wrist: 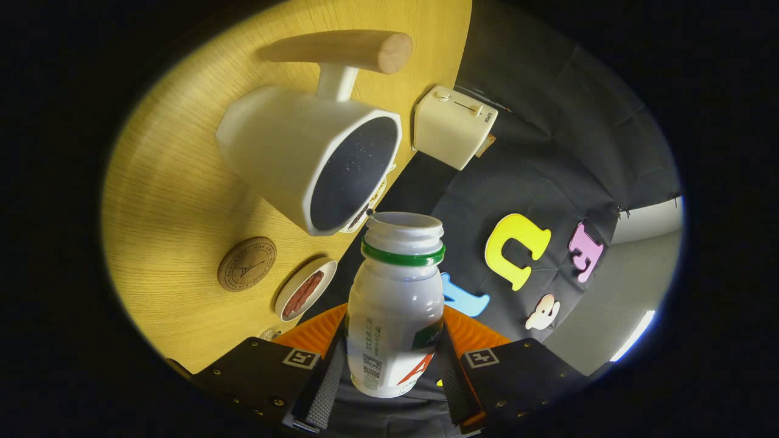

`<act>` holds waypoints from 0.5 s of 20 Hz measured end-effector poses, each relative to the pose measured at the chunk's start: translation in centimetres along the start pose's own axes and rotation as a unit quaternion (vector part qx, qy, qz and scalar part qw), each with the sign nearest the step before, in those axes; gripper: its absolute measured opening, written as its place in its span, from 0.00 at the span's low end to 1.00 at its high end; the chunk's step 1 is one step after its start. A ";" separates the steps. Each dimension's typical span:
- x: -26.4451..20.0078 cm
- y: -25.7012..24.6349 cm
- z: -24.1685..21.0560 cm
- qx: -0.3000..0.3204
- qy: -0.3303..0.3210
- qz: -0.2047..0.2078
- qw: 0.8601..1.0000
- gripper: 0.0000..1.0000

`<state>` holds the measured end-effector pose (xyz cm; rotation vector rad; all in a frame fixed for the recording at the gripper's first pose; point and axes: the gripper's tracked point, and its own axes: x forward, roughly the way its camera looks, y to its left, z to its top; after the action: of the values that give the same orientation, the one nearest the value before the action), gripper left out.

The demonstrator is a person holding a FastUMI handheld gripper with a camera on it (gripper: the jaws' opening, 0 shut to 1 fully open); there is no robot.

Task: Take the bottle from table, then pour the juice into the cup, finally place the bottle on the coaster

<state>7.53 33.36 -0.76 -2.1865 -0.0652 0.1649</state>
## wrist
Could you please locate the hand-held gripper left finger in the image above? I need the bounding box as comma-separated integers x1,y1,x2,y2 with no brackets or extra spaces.
192,303,349,434

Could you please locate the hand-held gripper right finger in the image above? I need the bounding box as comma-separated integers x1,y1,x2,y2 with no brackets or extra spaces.
437,305,588,434

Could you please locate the white juice bottle green ring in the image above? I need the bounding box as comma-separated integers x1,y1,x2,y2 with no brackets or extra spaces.
346,211,446,399

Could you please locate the round cork coaster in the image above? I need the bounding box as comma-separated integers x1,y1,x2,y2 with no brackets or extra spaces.
217,237,278,293

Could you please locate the white cup wooden handle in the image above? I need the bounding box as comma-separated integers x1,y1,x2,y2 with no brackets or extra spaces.
215,30,414,237

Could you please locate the brown meat strip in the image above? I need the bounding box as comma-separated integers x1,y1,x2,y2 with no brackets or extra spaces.
282,271,325,318

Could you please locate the white round plate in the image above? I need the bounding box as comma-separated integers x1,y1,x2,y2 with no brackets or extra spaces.
274,258,338,322

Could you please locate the white divided tray of beans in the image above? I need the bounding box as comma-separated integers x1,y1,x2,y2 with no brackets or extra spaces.
338,163,397,235

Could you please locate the cream toaster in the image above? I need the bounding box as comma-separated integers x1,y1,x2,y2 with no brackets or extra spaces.
413,85,499,172

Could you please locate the wooden table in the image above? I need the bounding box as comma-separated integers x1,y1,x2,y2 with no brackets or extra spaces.
100,0,473,375

